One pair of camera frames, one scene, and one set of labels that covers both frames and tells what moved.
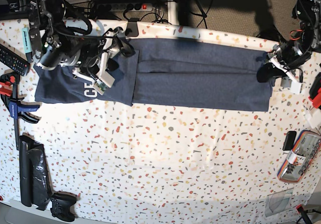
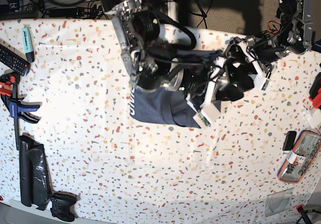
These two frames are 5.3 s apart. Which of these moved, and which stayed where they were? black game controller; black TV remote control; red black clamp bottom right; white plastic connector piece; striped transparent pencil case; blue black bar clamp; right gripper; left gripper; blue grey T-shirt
Moved: right gripper; blue grey T-shirt; left gripper
Stayed: red black clamp bottom right; black game controller; striped transparent pencil case; white plastic connector piece; blue black bar clamp; black TV remote control
